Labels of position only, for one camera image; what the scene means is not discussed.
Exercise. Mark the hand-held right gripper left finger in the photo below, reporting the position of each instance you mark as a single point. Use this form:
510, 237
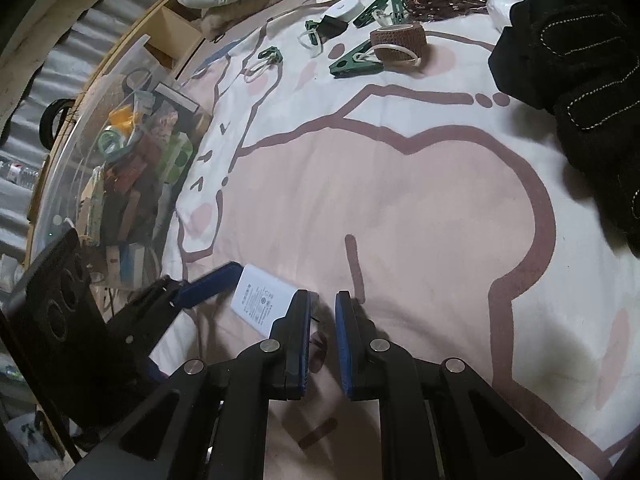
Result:
304, 355

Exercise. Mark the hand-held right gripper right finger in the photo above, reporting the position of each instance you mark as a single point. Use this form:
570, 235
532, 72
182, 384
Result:
345, 355

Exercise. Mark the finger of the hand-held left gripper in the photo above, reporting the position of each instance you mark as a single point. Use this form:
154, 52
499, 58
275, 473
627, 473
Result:
210, 282

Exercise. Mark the small white charger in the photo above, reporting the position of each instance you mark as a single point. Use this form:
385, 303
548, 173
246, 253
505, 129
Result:
260, 300

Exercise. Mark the clear plastic storage bin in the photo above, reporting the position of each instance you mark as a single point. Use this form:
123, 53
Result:
70, 160

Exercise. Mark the green plastic clip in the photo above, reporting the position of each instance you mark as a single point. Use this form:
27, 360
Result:
355, 62
311, 27
270, 54
397, 5
372, 10

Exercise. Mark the olive green holder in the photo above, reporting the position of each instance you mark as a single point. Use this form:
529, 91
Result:
177, 160

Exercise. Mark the clear water bottle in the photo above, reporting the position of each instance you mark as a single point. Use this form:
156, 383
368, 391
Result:
17, 172

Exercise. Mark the black cap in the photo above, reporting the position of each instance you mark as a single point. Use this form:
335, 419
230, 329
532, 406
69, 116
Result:
47, 120

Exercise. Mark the wooden shelf unit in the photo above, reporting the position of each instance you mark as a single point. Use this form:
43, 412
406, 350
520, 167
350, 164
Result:
172, 35

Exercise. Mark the small black object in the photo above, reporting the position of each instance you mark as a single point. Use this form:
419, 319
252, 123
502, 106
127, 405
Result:
332, 25

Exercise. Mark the beige printed valance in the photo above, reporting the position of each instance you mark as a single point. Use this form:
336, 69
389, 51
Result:
45, 45

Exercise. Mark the grey curtain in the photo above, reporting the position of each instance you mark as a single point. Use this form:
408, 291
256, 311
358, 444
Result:
75, 25

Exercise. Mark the white round disc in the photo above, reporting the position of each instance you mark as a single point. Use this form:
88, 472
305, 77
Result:
345, 7

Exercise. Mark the brown tape roll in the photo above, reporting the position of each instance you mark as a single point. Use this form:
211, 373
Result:
400, 37

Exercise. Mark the black glove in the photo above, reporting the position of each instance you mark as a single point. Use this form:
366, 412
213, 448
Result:
600, 135
565, 35

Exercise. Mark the small white bottle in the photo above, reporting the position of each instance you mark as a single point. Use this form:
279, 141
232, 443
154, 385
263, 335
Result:
500, 5

